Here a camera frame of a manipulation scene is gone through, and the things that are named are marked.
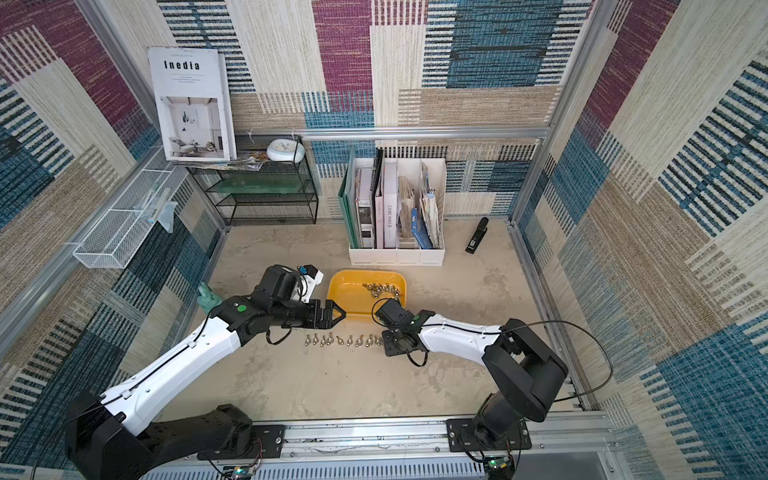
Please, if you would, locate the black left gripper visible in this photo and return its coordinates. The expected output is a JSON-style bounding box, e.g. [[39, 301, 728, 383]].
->
[[270, 298, 347, 328]]

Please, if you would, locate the yellow oval storage tray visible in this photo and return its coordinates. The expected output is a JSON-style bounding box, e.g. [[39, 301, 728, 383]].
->
[[328, 269, 407, 316]]

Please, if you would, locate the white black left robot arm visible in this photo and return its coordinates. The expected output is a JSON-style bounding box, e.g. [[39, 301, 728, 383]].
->
[[64, 265, 346, 479]]

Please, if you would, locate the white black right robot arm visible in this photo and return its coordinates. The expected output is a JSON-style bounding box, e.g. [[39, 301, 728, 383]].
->
[[371, 299, 568, 450]]

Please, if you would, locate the blue booklet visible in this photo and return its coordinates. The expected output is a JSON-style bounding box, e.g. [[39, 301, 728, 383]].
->
[[411, 208, 434, 250]]

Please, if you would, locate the black stapler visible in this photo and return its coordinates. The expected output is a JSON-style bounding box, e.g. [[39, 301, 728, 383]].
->
[[465, 217, 489, 254]]

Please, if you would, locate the white perforated file organizer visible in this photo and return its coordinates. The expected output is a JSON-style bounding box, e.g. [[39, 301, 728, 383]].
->
[[339, 151, 447, 267]]

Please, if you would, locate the green folder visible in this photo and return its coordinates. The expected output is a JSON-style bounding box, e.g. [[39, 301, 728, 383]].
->
[[337, 147, 360, 249]]

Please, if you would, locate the green spray bottle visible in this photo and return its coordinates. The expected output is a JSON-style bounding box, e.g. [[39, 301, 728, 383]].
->
[[197, 282, 222, 315]]

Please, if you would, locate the white pink book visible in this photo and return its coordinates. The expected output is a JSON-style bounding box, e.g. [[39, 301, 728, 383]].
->
[[377, 159, 399, 249]]

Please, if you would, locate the white round alarm clock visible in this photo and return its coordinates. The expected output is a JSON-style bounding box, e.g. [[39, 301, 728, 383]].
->
[[267, 139, 306, 164]]

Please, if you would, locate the white Inedia magazine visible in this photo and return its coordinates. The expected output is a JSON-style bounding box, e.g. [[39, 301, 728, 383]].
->
[[148, 47, 237, 163]]

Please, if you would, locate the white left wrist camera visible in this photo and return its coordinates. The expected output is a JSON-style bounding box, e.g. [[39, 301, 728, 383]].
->
[[297, 265, 324, 303]]

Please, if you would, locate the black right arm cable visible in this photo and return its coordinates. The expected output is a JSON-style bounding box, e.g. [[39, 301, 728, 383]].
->
[[371, 296, 614, 404]]

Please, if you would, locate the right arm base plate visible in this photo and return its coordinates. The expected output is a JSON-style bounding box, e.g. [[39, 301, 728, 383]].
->
[[445, 418, 532, 453]]

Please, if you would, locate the black wire mesh shelf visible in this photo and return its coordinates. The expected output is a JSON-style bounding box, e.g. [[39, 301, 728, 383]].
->
[[187, 133, 319, 226]]

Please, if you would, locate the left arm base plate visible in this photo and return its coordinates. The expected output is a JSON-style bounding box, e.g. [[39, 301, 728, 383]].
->
[[197, 424, 286, 461]]

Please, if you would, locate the white wire wall basket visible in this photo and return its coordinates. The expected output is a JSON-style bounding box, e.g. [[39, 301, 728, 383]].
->
[[73, 167, 187, 269]]

